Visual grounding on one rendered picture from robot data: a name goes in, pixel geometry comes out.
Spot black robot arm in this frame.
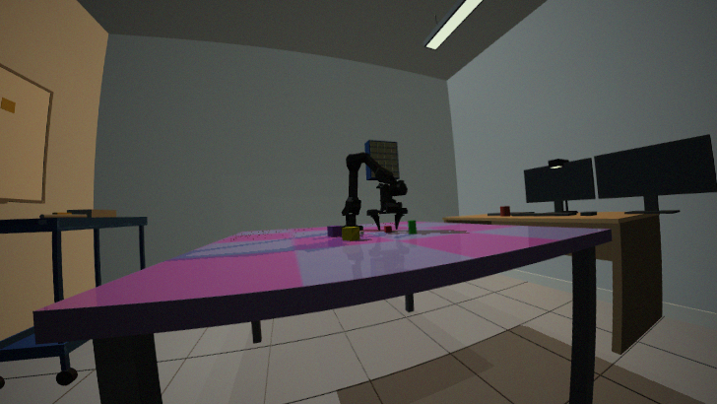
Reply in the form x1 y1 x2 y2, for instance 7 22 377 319
342 152 408 227

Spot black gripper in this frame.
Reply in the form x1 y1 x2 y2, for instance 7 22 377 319
366 197 408 230

